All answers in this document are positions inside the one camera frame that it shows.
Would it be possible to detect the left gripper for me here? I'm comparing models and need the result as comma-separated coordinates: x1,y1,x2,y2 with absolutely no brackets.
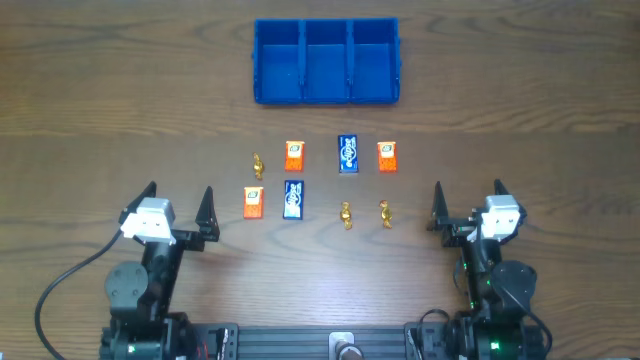
118,180,221,254

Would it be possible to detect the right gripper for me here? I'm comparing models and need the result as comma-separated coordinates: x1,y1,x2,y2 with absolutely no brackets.
426,178,529,249

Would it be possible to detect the orange candy box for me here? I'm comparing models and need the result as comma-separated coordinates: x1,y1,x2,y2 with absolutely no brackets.
284,140,306,173
242,186,265,220
376,140,399,174

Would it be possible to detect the blue candy pack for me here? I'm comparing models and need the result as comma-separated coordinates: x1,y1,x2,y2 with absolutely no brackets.
282,179,305,221
337,133,360,175

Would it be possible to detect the blue tray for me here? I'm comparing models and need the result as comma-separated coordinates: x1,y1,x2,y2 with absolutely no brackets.
251,17,403,106

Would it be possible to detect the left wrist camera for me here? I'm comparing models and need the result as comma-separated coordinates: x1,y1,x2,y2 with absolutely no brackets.
119,196,177,246

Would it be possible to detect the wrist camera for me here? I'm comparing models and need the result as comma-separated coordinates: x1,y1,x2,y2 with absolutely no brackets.
466,194,523,244
119,196,177,246

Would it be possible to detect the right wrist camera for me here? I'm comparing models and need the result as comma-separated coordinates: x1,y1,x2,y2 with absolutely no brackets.
466,194,523,244

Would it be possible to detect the black cable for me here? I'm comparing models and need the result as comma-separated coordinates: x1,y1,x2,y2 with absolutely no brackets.
499,284,554,359
33,227,125,360

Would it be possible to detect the mounting rail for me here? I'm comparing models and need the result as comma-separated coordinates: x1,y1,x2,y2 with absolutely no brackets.
99,322,546,360

